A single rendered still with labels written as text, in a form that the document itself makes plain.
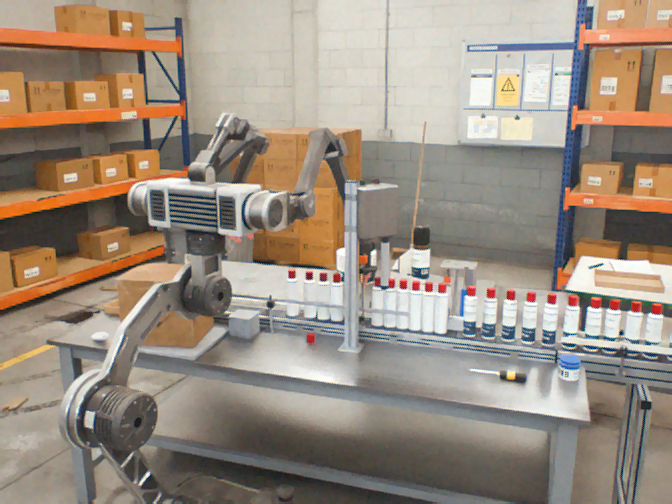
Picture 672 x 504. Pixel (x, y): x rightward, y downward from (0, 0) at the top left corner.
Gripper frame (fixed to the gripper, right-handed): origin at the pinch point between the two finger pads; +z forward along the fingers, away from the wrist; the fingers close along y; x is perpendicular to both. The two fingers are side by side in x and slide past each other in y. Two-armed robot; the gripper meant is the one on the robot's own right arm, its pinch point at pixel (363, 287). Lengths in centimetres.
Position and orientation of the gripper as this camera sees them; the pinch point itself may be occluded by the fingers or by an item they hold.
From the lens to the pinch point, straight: 272.4
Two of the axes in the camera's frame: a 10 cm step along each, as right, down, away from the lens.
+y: -9.5, -0.9, 3.1
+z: -0.1, 9.6, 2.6
